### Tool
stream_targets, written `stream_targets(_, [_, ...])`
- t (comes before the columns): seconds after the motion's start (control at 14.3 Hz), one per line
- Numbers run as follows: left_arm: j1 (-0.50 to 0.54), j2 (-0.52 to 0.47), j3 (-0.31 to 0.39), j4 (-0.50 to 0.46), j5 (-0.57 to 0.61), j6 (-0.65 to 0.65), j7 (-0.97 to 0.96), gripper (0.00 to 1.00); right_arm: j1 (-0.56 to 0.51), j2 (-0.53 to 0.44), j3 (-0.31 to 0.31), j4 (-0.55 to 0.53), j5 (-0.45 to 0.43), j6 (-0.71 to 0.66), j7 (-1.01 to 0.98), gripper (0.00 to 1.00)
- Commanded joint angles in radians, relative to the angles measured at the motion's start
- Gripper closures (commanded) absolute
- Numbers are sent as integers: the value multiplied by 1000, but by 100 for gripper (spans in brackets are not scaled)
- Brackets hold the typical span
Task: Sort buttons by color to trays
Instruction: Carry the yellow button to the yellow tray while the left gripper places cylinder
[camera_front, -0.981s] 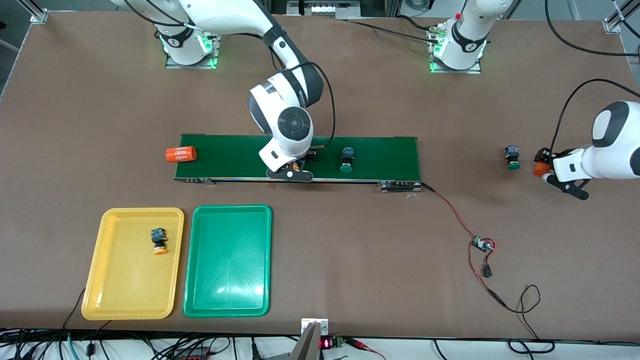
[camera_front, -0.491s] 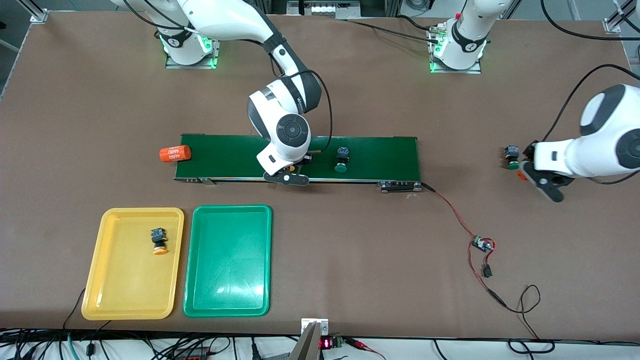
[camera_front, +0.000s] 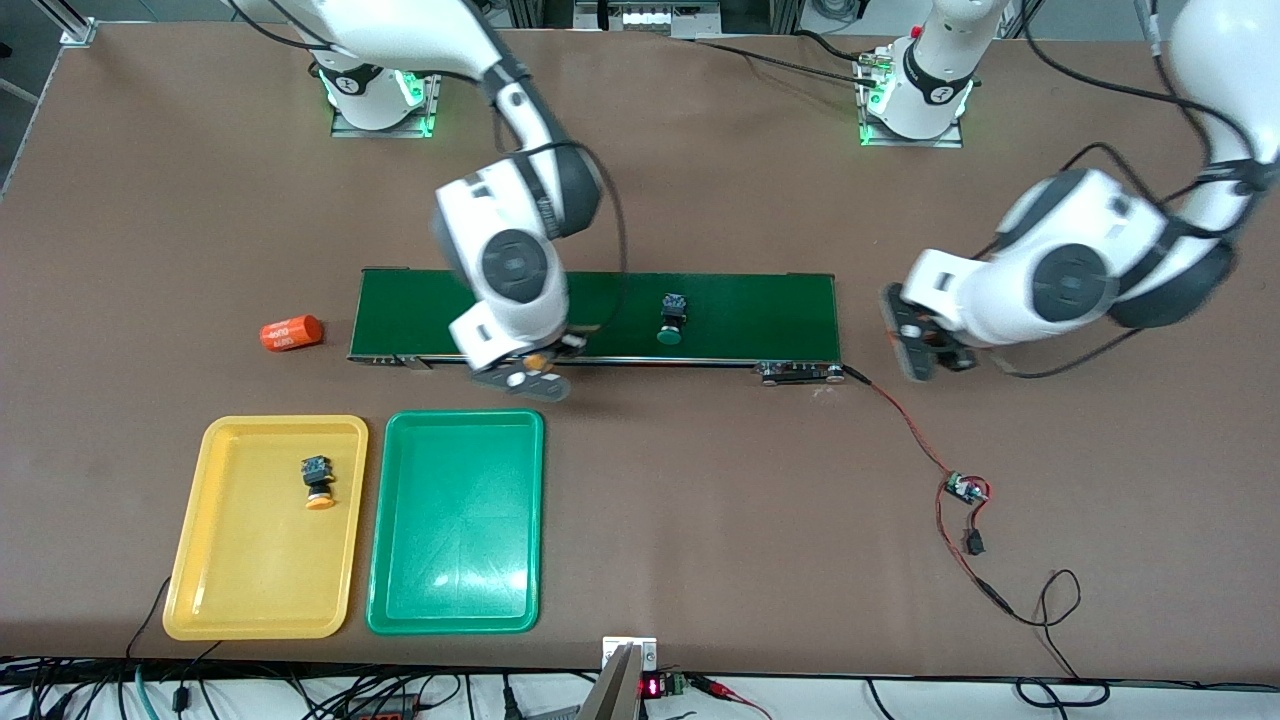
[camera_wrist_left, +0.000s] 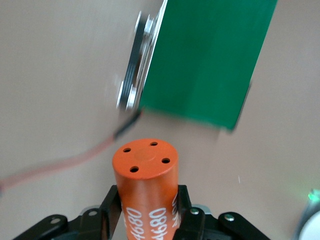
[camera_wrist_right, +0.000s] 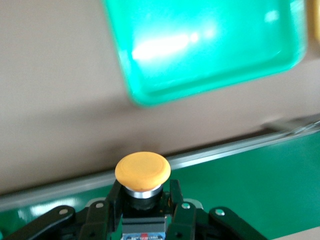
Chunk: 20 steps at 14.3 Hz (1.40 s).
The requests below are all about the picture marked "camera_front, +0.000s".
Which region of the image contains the green push button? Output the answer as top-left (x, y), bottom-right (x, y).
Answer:
top-left (656, 293), bottom-right (691, 348)

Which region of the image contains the orange printed cylinder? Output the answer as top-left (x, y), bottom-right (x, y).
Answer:
top-left (260, 315), bottom-right (325, 354)

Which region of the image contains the green plastic tray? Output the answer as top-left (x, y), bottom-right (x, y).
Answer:
top-left (366, 408), bottom-right (546, 636)

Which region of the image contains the small controller circuit board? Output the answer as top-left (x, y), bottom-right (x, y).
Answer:
top-left (942, 471), bottom-right (992, 508)

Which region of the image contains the green conveyor belt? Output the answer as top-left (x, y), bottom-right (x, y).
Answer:
top-left (347, 267), bottom-right (846, 386)

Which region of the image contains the yellow plastic tray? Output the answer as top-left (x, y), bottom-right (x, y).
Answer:
top-left (162, 414), bottom-right (370, 641)

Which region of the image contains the orange power strip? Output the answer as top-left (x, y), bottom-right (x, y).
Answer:
top-left (335, 693), bottom-right (422, 720)

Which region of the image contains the red clip lead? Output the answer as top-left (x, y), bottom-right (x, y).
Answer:
top-left (690, 675), bottom-right (774, 720)

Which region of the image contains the white indicator device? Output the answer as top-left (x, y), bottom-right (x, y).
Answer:
top-left (600, 0), bottom-right (724, 32)

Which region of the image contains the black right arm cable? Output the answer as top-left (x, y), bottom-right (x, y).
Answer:
top-left (488, 100), bottom-right (632, 337)

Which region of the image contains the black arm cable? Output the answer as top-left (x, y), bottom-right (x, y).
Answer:
top-left (985, 0), bottom-right (1280, 381)
top-left (488, 100), bottom-right (632, 337)

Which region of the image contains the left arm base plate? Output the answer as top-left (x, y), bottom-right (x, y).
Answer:
top-left (857, 50), bottom-right (967, 150)

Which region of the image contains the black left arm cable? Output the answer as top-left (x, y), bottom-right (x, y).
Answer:
top-left (985, 0), bottom-right (1280, 381)

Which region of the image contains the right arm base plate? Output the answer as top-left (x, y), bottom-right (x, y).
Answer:
top-left (328, 60), bottom-right (443, 139)

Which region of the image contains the black base power cable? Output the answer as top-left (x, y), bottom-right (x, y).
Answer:
top-left (688, 28), bottom-right (887, 91)

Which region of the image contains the thin black cable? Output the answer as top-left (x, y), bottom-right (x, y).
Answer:
top-left (1008, 569), bottom-right (1111, 707)

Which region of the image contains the metal camera bracket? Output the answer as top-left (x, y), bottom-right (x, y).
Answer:
top-left (578, 635), bottom-right (659, 720)

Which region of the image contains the black cable by tray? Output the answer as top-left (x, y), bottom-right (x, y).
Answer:
top-left (124, 577), bottom-right (174, 663)

